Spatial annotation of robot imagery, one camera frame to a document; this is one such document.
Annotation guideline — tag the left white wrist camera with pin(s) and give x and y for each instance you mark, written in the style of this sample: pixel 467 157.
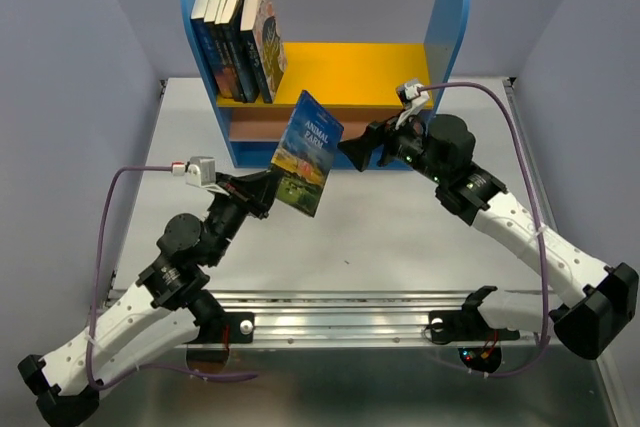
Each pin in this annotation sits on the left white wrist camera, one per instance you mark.
pixel 200 172

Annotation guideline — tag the Animal Farm book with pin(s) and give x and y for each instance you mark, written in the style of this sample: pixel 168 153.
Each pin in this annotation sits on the Animal Farm book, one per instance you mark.
pixel 305 154

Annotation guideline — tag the Nineteen Eighty-Four book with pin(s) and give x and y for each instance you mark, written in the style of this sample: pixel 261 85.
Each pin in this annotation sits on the Nineteen Eighty-Four book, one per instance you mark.
pixel 245 70

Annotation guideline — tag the A Tale of Two Cities book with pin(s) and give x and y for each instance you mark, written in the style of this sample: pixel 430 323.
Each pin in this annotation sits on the A Tale of Two Cities book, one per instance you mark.
pixel 214 6

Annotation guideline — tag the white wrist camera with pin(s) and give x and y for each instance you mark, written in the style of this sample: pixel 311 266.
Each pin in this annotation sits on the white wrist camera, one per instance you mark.
pixel 200 172
pixel 414 100

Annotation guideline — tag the Little Women book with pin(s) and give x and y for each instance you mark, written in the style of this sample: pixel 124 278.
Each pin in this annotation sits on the Little Women book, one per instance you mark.
pixel 260 31

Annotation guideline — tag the Jane Eyre book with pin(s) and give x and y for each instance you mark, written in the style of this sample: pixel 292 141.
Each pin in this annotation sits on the Jane Eyre book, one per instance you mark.
pixel 207 44

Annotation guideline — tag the blue and yellow bookshelf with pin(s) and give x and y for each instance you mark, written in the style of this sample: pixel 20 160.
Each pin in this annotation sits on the blue and yellow bookshelf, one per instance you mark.
pixel 356 81

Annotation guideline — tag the Three Days to See book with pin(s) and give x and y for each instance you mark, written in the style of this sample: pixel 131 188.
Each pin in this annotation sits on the Three Days to See book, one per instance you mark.
pixel 224 19

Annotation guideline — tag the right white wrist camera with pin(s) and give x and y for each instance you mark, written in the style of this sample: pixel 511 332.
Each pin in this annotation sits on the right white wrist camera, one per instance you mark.
pixel 414 100

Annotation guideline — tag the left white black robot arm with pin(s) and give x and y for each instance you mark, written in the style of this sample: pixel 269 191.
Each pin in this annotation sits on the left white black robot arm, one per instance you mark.
pixel 167 305

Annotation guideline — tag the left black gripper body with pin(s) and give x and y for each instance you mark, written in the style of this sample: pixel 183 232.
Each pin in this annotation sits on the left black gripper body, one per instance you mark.
pixel 228 212

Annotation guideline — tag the aluminium mounting rail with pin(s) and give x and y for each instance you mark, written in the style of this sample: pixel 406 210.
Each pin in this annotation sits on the aluminium mounting rail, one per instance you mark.
pixel 345 319

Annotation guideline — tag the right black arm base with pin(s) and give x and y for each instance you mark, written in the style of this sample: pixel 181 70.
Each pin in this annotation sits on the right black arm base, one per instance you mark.
pixel 447 326

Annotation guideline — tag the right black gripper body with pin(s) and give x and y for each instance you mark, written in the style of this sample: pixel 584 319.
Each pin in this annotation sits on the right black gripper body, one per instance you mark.
pixel 402 144

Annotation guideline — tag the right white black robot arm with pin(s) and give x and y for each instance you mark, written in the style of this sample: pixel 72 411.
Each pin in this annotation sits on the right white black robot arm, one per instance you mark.
pixel 483 202

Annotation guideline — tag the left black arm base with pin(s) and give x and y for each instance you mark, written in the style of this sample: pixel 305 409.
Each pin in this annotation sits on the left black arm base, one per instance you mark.
pixel 234 327

